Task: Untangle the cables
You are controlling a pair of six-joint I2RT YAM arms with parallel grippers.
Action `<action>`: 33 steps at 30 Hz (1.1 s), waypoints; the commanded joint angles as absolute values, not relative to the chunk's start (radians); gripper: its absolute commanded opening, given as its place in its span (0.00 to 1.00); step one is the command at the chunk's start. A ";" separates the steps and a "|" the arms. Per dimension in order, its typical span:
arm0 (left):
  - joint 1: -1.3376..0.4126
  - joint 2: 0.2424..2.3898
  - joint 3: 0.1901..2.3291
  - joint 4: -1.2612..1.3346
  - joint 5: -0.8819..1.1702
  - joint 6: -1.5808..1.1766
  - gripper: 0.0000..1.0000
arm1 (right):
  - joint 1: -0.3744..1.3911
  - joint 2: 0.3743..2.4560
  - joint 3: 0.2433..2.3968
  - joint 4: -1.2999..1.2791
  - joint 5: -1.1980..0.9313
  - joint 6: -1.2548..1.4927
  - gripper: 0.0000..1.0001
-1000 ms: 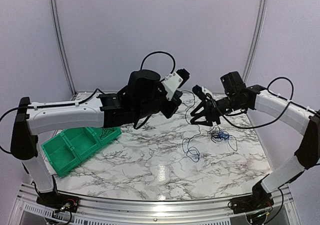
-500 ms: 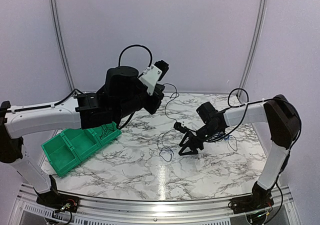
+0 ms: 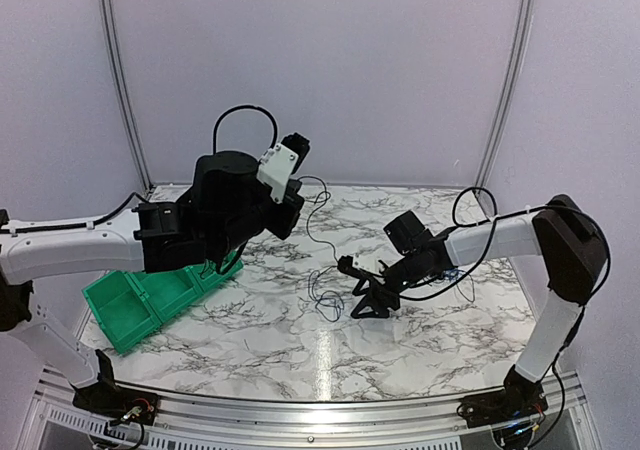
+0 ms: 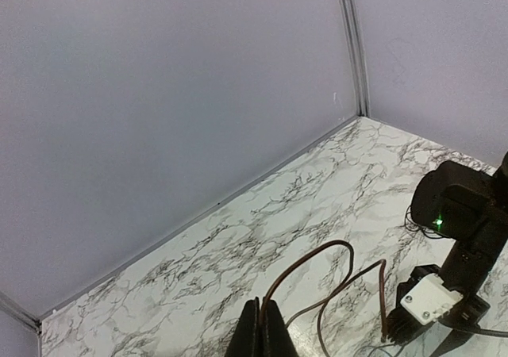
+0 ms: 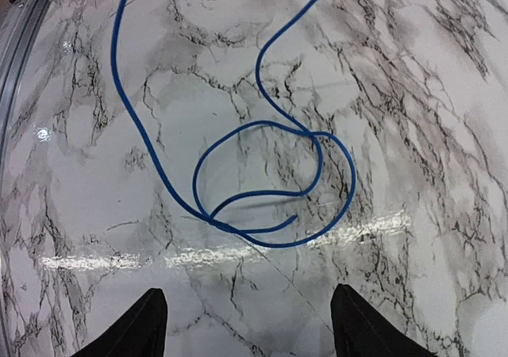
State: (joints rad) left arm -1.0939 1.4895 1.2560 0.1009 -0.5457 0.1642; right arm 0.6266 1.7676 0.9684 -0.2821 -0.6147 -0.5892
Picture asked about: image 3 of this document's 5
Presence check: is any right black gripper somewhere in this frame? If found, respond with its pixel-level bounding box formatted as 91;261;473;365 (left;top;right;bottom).
351;252;425;320

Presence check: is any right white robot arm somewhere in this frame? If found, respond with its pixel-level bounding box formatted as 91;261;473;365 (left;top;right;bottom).
338;194;611;418

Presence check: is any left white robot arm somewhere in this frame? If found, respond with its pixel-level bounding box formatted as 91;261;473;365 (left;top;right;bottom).
1;133;310;415

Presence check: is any green three-compartment plastic bin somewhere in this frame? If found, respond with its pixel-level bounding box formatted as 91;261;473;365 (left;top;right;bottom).
83;253;243;354

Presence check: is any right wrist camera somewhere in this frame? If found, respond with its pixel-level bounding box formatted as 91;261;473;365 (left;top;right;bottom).
337;255;384;278

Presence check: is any back aluminium frame rail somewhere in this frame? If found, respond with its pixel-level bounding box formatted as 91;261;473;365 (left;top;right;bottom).
148;176;466;194

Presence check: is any front aluminium rail base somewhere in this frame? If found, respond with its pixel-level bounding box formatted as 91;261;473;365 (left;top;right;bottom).
29;364;591;450

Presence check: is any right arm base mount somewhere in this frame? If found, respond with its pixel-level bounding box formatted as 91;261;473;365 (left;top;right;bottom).
456;390;548;428

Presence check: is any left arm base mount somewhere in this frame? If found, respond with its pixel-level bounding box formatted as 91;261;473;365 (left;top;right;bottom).
72;387;159;425

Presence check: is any left aluminium frame post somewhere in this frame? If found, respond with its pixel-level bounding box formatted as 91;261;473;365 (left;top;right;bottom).
98;0;153;192

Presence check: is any aluminium frame post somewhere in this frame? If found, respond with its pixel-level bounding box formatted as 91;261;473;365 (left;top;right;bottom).
474;0;535;187
98;0;153;192

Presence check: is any right aluminium frame post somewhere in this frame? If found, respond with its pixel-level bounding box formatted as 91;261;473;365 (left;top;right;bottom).
474;0;535;187

